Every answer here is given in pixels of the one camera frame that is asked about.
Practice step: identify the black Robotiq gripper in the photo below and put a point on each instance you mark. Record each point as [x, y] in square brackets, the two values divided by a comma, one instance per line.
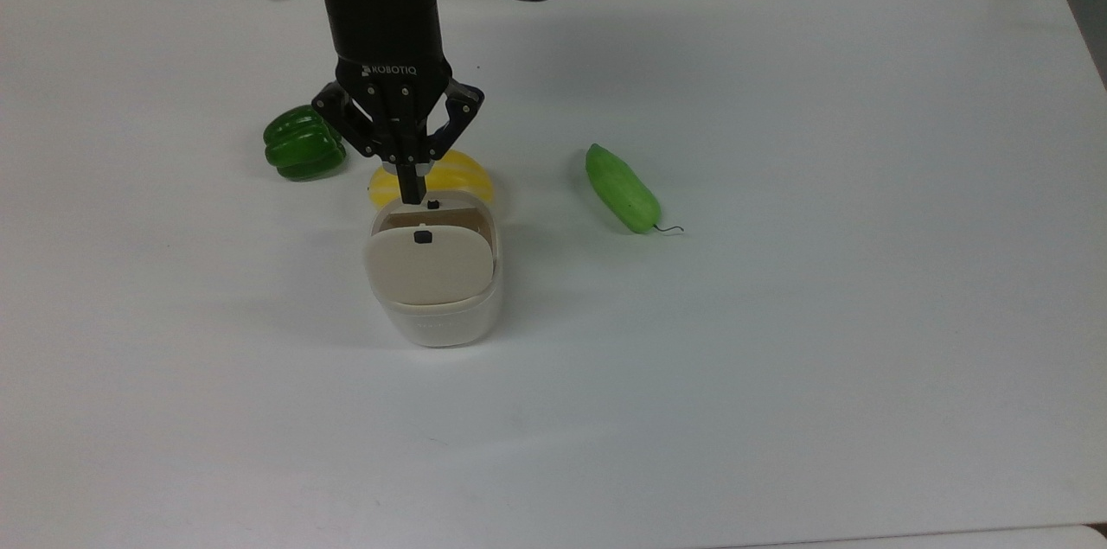
[385, 39]

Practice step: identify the beige bin lid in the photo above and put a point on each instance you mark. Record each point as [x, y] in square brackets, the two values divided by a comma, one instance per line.
[428, 268]

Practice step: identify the beige garbage bin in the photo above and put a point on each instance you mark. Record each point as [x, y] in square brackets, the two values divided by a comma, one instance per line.
[441, 324]

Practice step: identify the yellow toy melon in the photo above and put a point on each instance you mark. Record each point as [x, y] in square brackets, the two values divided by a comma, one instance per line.
[464, 177]

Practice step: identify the dark green toy pepper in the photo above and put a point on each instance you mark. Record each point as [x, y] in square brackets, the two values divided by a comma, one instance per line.
[303, 147]

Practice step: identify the light green toy cucumber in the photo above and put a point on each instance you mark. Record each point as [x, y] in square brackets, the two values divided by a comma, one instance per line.
[621, 186]

